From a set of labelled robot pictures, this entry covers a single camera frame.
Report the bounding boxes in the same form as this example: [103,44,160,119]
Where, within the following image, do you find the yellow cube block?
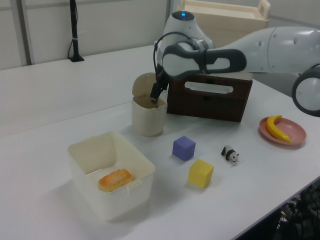
[187,158,215,189]

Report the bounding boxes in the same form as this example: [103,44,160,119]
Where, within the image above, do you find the panda figurine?
[220,144,240,164]

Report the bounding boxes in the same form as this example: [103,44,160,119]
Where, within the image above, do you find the dark brown wooden drawer box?
[166,72,253,123]

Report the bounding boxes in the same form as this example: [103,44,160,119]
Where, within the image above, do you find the cream plastic storage bin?
[67,131,156,222]

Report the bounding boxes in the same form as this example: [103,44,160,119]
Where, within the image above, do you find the toasted bread loaf toy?
[97,168,133,193]

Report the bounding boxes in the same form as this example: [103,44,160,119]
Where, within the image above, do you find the beige trash can with lid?
[131,72,168,137]

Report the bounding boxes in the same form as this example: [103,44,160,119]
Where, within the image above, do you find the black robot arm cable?
[153,31,210,76]

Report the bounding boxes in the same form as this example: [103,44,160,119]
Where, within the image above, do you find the yellow toy banana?
[265,114,292,143]

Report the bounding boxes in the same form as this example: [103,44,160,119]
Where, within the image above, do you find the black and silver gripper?
[149,69,171,105]

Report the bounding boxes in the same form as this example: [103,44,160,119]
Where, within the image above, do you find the purple cube block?
[172,135,197,162]

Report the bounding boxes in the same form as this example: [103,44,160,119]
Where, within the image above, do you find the black pole stand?
[67,0,85,63]

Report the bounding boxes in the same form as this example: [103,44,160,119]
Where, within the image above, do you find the pink plate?
[258,116,307,149]

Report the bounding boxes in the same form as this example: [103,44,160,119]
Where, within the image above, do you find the cream storage box with handles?
[176,0,271,81]

